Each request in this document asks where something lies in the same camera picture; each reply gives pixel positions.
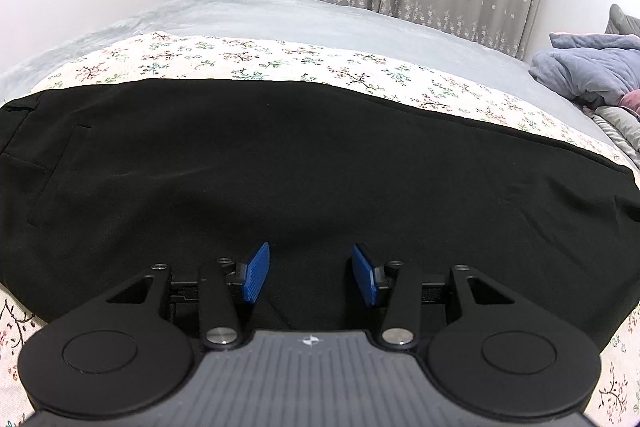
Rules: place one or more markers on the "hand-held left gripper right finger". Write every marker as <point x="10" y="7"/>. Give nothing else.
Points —
<point x="364" y="277"/>

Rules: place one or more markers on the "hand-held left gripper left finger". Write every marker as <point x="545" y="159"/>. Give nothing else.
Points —
<point x="256" y="274"/>

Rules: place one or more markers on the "black pants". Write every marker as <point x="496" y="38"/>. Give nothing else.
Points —
<point x="300" y="167"/>

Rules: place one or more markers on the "floral printed cloth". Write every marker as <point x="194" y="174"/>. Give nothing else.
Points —
<point x="250" y="57"/>

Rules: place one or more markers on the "grey bed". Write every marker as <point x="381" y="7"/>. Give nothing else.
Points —
<point x="250" y="9"/>

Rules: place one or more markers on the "grey folded quilt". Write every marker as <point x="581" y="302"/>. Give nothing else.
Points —
<point x="617" y="127"/>

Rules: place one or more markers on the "blue-grey quilt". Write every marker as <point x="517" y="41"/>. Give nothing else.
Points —
<point x="585" y="67"/>

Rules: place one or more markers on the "pink pillow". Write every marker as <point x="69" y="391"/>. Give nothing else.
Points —
<point x="632" y="102"/>

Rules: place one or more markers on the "grey pillow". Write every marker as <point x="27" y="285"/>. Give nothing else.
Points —
<point x="622" y="22"/>

